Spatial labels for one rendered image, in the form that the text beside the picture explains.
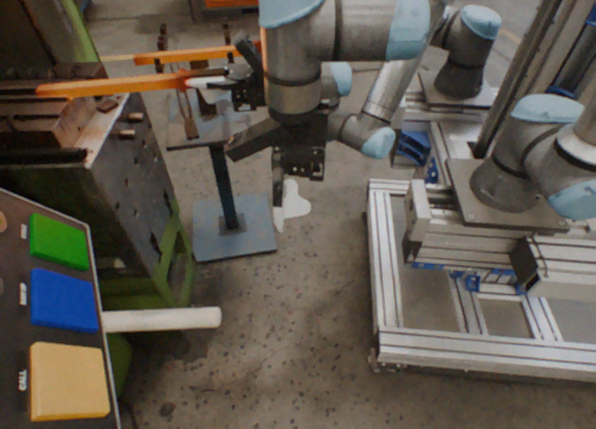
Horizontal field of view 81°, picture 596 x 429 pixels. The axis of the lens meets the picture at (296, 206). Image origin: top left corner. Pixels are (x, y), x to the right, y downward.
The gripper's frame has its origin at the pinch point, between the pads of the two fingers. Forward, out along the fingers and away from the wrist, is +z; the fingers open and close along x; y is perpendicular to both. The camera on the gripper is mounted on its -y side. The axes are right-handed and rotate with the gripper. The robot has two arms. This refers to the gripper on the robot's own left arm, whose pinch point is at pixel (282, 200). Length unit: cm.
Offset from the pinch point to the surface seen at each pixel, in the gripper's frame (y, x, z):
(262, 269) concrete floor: -18, 45, 94
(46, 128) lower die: -50, 11, -5
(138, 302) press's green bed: -52, 8, 63
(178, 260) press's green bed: -51, 35, 78
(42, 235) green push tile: -28.9, -18.7, -10.0
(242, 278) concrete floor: -26, 38, 94
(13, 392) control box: -19.0, -37.0, -11.9
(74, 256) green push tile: -26.0, -19.1, -6.2
